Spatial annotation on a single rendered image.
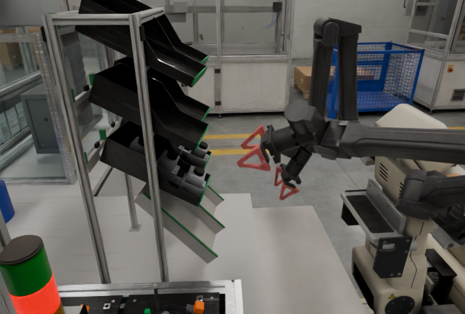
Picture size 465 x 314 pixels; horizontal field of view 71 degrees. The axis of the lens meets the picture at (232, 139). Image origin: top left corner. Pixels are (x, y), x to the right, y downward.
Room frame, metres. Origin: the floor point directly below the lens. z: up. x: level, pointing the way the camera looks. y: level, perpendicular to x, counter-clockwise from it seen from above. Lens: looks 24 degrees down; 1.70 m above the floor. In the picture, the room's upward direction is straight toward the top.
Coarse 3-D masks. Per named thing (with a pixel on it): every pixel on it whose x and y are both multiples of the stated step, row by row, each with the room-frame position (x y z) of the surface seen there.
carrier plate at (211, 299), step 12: (132, 300) 0.60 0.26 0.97; (144, 300) 0.60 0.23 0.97; (168, 300) 0.60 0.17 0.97; (180, 300) 0.60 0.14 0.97; (192, 300) 0.60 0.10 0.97; (204, 300) 0.60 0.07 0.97; (216, 300) 0.60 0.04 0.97; (132, 312) 0.57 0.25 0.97; (204, 312) 0.57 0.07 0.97; (216, 312) 0.57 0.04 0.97
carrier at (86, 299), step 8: (88, 296) 0.61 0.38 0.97; (96, 296) 0.61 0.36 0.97; (104, 296) 0.61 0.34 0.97; (112, 296) 0.61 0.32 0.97; (120, 296) 0.61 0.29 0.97; (64, 304) 0.59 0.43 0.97; (72, 304) 0.59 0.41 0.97; (80, 304) 0.59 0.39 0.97; (88, 304) 0.59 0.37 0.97; (96, 304) 0.59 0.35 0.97; (112, 304) 0.59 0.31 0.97; (120, 304) 0.59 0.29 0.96; (88, 312) 0.57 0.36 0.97; (96, 312) 0.57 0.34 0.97; (104, 312) 0.57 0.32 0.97; (112, 312) 0.57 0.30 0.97
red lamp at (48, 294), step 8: (48, 288) 0.30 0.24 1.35; (56, 288) 0.32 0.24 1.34; (24, 296) 0.29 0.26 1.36; (32, 296) 0.29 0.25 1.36; (40, 296) 0.29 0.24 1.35; (48, 296) 0.30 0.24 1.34; (56, 296) 0.31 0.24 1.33; (16, 304) 0.29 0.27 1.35; (24, 304) 0.28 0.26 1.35; (32, 304) 0.29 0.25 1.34; (40, 304) 0.29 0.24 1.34; (48, 304) 0.30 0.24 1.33; (56, 304) 0.31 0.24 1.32; (24, 312) 0.28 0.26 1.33; (32, 312) 0.29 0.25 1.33; (40, 312) 0.29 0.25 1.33; (48, 312) 0.30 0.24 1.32
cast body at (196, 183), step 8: (192, 168) 0.77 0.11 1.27; (200, 168) 0.77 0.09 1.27; (176, 176) 0.76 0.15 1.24; (184, 176) 0.76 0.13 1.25; (192, 176) 0.74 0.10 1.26; (200, 176) 0.74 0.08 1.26; (176, 184) 0.76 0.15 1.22; (184, 184) 0.74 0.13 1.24; (192, 184) 0.74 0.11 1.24; (200, 184) 0.74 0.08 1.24; (192, 192) 0.74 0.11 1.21; (200, 192) 0.74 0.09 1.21
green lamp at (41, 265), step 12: (0, 264) 0.29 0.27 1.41; (24, 264) 0.29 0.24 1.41; (36, 264) 0.30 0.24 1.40; (48, 264) 0.32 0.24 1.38; (12, 276) 0.28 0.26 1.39; (24, 276) 0.29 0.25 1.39; (36, 276) 0.30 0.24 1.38; (48, 276) 0.31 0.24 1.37; (12, 288) 0.28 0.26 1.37; (24, 288) 0.29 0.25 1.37; (36, 288) 0.29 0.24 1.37
